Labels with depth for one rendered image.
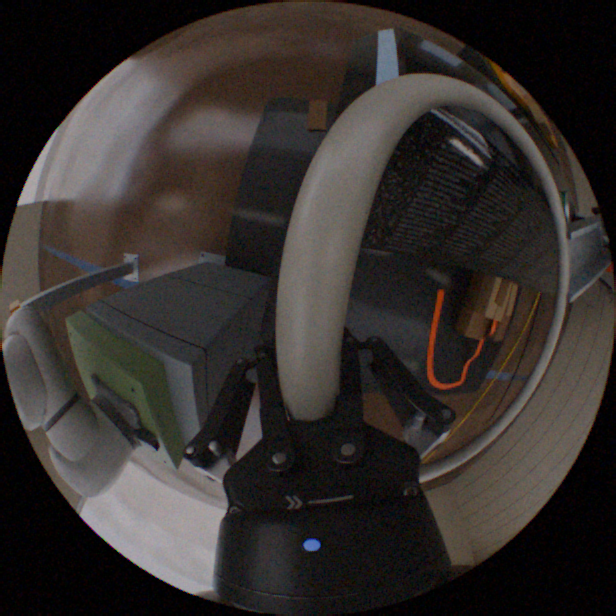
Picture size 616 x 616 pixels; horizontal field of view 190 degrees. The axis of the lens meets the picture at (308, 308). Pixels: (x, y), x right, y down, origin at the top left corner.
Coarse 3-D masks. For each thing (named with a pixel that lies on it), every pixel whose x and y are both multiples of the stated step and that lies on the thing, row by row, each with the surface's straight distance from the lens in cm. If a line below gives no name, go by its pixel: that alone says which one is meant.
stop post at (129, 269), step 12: (120, 264) 161; (132, 264) 162; (84, 276) 141; (96, 276) 143; (108, 276) 149; (120, 276) 156; (132, 276) 166; (60, 288) 131; (72, 288) 135; (84, 288) 139; (36, 300) 127; (48, 300) 130; (60, 300) 132; (12, 312) 124
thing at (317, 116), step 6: (312, 102) 134; (318, 102) 134; (324, 102) 134; (312, 108) 130; (318, 108) 130; (324, 108) 131; (312, 114) 127; (318, 114) 127; (324, 114) 127; (312, 120) 124; (318, 120) 124; (324, 120) 124; (312, 126) 121; (318, 126) 121; (324, 126) 122
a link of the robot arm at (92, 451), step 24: (72, 408) 46; (96, 408) 50; (48, 432) 49; (72, 432) 46; (96, 432) 47; (120, 432) 49; (72, 456) 47; (96, 456) 47; (120, 456) 49; (72, 480) 49; (96, 480) 48
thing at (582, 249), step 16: (576, 224) 51; (592, 224) 55; (576, 240) 54; (592, 240) 67; (576, 256) 54; (592, 256) 67; (608, 256) 80; (576, 272) 55; (592, 272) 61; (576, 288) 49
